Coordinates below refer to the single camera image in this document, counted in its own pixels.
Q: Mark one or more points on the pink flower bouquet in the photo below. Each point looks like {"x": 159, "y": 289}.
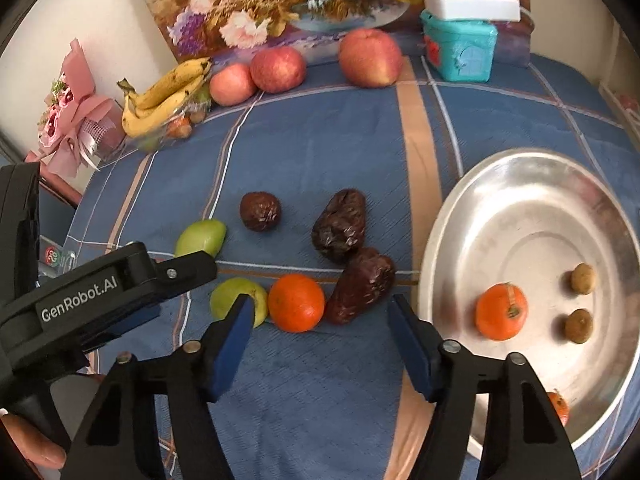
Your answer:
{"x": 79, "y": 127}

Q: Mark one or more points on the wrinkled dark date lower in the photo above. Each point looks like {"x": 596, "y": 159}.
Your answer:
{"x": 368, "y": 277}

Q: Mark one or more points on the large green mango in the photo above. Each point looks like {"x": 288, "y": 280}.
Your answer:
{"x": 224, "y": 295}

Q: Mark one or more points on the round dark brown fruit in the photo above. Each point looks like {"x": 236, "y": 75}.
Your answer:
{"x": 260, "y": 211}

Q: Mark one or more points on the pale pink apple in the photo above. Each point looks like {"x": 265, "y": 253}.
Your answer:
{"x": 232, "y": 86}

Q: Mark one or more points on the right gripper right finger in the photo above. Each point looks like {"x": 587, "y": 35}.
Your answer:
{"x": 524, "y": 437}

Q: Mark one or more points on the red apple right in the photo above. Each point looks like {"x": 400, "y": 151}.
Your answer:
{"x": 370, "y": 58}

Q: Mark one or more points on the red apple middle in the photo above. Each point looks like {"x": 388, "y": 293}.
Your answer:
{"x": 277, "y": 70}

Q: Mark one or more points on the blue plaid tablecloth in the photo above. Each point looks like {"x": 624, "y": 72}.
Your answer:
{"x": 335, "y": 403}

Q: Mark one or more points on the red apple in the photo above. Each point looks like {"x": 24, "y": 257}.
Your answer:
{"x": 370, "y": 58}
{"x": 277, "y": 70}

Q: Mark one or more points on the white power adapter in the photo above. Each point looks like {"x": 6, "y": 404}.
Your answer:
{"x": 475, "y": 10}

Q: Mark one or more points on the small brown kiwi fruit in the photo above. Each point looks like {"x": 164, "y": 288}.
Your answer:
{"x": 583, "y": 279}

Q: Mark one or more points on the silver metal plate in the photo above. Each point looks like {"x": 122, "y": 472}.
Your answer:
{"x": 529, "y": 218}

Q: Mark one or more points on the teal plastic box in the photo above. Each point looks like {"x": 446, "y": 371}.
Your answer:
{"x": 461, "y": 51}

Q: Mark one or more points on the clear plastic fruit tray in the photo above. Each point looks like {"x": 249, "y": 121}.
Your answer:
{"x": 175, "y": 127}

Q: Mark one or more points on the glass cup with logo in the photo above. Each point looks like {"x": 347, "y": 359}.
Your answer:
{"x": 53, "y": 262}

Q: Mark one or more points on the wrinkled dark date upper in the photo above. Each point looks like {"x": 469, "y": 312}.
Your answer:
{"x": 340, "y": 230}

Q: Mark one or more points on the yellow banana bunch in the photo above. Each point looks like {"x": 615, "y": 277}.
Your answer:
{"x": 179, "y": 82}

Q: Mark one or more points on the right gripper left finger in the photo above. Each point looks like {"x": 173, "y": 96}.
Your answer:
{"x": 118, "y": 437}

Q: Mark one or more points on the wrinkled dark date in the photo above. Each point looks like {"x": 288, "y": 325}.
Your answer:
{"x": 340, "y": 230}
{"x": 368, "y": 277}

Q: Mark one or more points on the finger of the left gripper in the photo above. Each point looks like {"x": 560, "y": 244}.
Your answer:
{"x": 176, "y": 276}

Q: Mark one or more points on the person's left hand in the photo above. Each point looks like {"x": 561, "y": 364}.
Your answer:
{"x": 39, "y": 451}

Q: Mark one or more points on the orange tangerine with stem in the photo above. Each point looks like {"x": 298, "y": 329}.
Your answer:
{"x": 501, "y": 312}

